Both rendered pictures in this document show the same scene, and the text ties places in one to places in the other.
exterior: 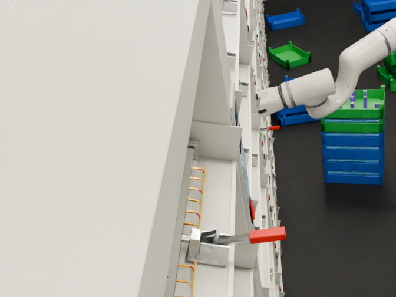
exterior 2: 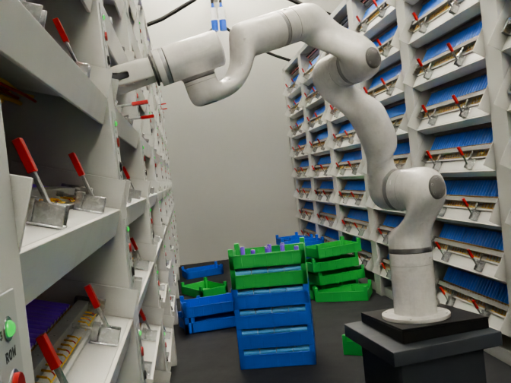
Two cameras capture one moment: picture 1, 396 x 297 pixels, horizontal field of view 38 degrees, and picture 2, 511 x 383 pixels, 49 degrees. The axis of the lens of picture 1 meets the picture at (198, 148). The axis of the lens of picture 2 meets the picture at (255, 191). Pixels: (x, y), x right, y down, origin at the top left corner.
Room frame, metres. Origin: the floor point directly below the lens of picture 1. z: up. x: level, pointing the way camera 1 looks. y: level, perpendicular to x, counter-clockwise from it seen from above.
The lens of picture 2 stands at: (0.31, -0.10, 0.76)
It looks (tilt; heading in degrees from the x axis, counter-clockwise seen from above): 2 degrees down; 343
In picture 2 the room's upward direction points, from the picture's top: 6 degrees counter-clockwise
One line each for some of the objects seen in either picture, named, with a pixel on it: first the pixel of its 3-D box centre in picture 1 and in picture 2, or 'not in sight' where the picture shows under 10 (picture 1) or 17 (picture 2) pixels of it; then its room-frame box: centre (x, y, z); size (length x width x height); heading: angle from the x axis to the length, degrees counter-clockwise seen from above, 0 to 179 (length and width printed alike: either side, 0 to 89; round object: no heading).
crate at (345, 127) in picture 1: (353, 115); (270, 272); (2.51, -0.81, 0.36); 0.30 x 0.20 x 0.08; 67
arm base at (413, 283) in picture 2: not in sight; (413, 283); (1.73, -0.98, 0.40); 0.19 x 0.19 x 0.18
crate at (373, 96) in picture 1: (352, 101); (268, 252); (2.51, -0.81, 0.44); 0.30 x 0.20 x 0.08; 67
